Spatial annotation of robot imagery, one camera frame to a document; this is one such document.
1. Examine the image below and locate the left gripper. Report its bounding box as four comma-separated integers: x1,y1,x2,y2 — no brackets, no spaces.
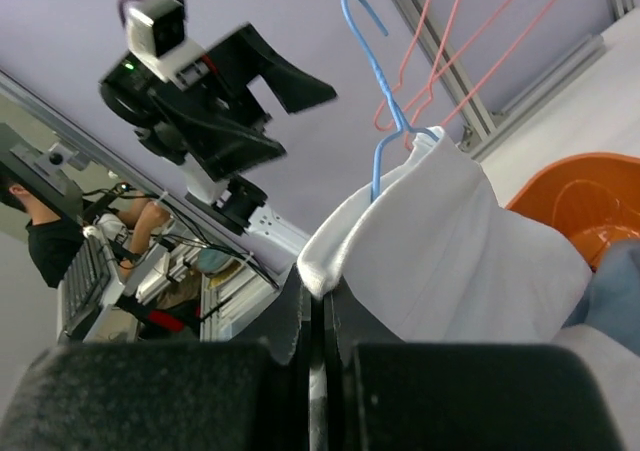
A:
99,23,336,181

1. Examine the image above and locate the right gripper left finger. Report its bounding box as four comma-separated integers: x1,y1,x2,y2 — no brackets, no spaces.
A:
1,271,310,450

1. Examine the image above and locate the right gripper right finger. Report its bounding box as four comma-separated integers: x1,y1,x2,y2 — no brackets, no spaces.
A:
323,285,629,450

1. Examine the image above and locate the white garment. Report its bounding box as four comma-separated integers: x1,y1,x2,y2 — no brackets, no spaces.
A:
297,127,591,343

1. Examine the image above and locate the light blue hanger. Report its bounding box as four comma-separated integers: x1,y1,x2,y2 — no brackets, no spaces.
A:
340,0,441,204

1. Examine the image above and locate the pink hanger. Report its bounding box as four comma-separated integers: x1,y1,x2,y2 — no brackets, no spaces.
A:
392,0,493,140
435,0,583,133

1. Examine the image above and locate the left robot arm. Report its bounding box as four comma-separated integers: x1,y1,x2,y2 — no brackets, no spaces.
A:
99,23,337,255

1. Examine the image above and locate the background desk equipment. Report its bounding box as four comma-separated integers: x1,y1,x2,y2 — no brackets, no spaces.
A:
57,213,281,342

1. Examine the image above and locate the seated person in black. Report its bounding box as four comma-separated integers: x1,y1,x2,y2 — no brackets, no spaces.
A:
1,173,170,289

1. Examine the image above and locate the orange plastic basket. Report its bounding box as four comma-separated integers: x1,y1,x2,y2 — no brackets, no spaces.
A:
507,152,639,269

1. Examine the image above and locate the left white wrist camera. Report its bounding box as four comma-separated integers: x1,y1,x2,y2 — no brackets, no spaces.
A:
118,0,210,90

